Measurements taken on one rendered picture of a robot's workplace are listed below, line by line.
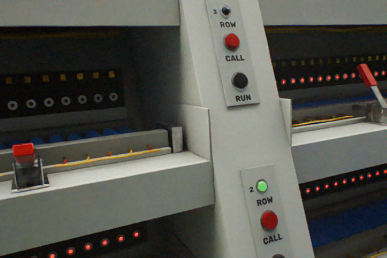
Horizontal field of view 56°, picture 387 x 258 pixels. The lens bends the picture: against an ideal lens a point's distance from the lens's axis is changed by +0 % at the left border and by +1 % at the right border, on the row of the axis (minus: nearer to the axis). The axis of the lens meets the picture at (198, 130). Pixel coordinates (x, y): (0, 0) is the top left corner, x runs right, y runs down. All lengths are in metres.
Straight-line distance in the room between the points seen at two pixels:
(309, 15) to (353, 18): 0.08
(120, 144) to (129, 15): 0.13
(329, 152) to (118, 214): 0.25
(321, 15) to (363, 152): 0.18
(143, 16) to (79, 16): 0.06
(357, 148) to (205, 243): 0.21
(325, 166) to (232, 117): 0.13
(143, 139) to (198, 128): 0.06
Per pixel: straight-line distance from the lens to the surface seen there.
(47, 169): 0.36
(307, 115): 0.51
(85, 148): 0.37
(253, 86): 0.39
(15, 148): 0.26
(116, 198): 0.32
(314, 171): 0.43
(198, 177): 0.35
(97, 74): 0.50
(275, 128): 0.39
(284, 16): 0.46
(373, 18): 0.57
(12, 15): 0.36
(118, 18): 0.37
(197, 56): 0.37
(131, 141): 0.37
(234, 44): 0.39
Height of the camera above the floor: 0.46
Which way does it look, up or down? 6 degrees up
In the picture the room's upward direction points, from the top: 11 degrees counter-clockwise
